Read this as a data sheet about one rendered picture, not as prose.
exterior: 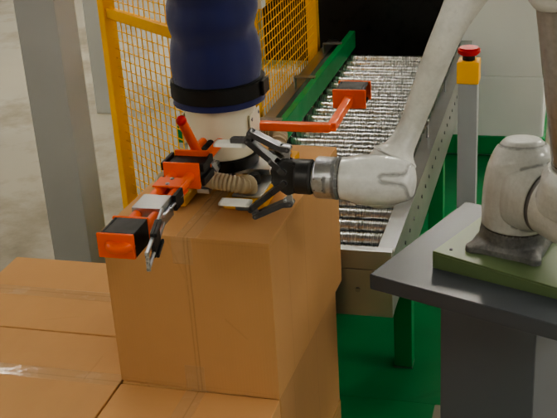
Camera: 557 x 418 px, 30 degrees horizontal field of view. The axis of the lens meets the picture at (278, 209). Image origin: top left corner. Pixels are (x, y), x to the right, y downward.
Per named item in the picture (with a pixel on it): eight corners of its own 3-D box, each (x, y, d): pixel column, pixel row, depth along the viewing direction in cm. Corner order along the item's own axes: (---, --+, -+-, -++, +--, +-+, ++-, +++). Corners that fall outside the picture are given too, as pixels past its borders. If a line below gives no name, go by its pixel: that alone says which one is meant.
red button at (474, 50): (458, 55, 327) (458, 43, 325) (481, 56, 325) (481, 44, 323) (456, 62, 321) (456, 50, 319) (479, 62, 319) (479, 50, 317)
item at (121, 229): (116, 238, 203) (113, 215, 201) (152, 240, 201) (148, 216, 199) (99, 257, 196) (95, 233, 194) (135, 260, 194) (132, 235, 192)
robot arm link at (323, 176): (336, 206, 215) (309, 205, 217) (346, 190, 223) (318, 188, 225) (336, 166, 212) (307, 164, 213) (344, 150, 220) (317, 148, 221)
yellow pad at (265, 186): (262, 156, 269) (261, 138, 267) (299, 157, 267) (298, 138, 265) (223, 209, 239) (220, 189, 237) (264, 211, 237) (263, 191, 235)
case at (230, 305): (208, 269, 303) (196, 139, 287) (341, 280, 291) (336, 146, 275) (121, 381, 251) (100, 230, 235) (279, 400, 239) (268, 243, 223)
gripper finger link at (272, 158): (282, 177, 219) (286, 173, 218) (241, 143, 218) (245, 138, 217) (287, 171, 222) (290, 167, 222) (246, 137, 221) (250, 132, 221)
